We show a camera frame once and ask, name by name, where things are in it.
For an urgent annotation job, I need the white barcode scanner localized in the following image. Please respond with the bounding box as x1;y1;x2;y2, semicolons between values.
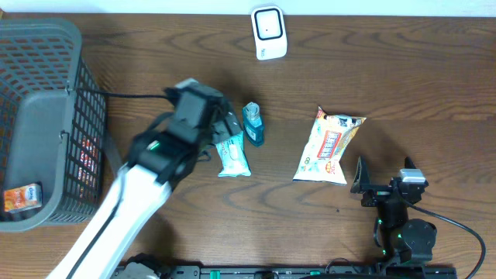
251;5;288;60

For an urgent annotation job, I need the light green wet wipes pack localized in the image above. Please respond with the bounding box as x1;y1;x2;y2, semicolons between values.
215;132;251;177

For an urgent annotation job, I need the red snack package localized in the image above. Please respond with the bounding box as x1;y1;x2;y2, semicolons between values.
77;136;96;198

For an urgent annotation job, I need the teal mouthwash bottle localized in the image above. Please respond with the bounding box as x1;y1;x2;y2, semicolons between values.
242;102;264;146

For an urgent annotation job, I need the orange tissue pack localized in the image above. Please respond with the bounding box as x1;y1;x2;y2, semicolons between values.
3;183;43;213

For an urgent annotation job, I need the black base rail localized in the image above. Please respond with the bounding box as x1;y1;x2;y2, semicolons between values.
112;263;458;279

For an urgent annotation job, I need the yellow white snack bag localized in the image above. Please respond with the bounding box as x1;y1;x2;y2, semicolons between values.
293;107;367;185

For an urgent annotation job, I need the black cable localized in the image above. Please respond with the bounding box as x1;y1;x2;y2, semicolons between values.
394;189;487;279

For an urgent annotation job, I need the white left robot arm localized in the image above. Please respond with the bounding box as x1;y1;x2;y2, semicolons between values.
49;78;241;278

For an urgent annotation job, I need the dark grey plastic basket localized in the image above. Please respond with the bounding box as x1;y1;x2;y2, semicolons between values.
1;19;107;233

